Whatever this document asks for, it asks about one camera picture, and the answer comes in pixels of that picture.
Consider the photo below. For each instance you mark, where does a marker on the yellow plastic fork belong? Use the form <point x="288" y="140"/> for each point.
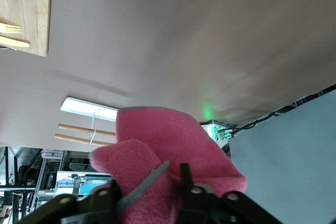
<point x="13" y="28"/>

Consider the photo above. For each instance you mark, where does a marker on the white zip tie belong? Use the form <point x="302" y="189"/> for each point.
<point x="93" y="127"/>

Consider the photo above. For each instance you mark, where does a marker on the yellow plastic knife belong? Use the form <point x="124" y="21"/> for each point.
<point x="15" y="42"/>

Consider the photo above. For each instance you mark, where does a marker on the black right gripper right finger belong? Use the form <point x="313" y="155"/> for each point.
<point x="210" y="208"/>

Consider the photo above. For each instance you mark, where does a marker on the wooden rod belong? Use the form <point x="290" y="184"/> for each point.
<point x="71" y="138"/>
<point x="76" y="128"/>

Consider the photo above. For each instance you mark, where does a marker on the pink fleece cloth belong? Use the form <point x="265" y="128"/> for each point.
<point x="168" y="134"/>

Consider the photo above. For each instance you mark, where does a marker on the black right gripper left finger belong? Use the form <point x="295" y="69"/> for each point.
<point x="92" y="205"/>

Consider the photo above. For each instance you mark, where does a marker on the wooden cutting board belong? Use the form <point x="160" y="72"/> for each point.
<point x="26" y="3"/>

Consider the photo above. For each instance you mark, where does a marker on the metal equipment rack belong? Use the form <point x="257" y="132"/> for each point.
<point x="52" y="182"/>

